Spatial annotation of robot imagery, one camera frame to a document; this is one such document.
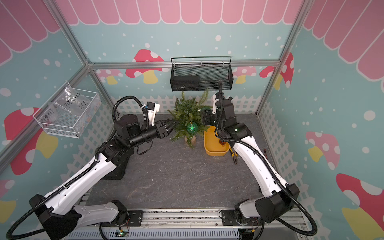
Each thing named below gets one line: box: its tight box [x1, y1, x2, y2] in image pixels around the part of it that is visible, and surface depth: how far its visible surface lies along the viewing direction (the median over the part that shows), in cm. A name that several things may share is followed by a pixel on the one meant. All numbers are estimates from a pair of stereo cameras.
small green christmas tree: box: [168, 88, 211, 148], surface depth 78 cm
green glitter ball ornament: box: [186, 121, 198, 134], surface depth 74 cm
